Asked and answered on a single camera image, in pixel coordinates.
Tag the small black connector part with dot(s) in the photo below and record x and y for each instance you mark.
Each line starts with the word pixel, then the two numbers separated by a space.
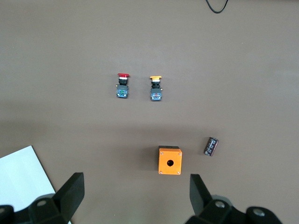
pixel 211 146

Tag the white drawer cabinet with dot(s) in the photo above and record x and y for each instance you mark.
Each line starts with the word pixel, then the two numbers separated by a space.
pixel 21 172

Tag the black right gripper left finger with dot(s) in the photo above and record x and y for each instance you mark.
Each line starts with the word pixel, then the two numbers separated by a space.
pixel 70 193

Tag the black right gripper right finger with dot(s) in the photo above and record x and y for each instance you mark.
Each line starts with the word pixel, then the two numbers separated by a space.
pixel 198 193

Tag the orange button enclosure box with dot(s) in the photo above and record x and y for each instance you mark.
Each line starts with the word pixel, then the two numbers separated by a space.
pixel 163 161

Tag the red mushroom push button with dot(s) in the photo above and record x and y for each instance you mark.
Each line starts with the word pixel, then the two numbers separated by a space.
pixel 122 92

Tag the yellow mushroom push button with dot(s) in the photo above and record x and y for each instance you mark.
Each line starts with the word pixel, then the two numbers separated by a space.
pixel 156 94

